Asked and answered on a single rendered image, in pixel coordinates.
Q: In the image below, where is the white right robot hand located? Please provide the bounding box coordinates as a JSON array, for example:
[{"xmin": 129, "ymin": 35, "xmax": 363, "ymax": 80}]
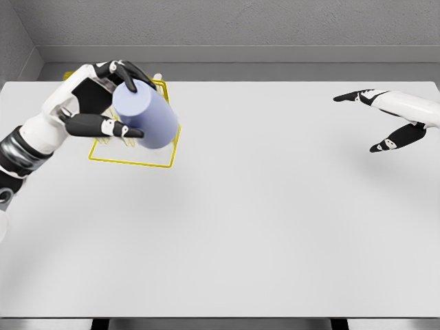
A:
[{"xmin": 332, "ymin": 89, "xmax": 440, "ymax": 154}]

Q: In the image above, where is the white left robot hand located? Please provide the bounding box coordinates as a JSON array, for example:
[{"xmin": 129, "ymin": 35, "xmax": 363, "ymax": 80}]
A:
[{"xmin": 40, "ymin": 60, "xmax": 158, "ymax": 139}]

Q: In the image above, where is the lavender cylindrical cup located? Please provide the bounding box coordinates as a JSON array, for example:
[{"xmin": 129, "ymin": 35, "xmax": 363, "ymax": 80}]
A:
[{"xmin": 112, "ymin": 79, "xmax": 180, "ymax": 150}]

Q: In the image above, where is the yellow wire cup holder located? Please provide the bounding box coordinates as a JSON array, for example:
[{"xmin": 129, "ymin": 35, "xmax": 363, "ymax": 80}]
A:
[{"xmin": 64, "ymin": 71, "xmax": 182, "ymax": 169}]

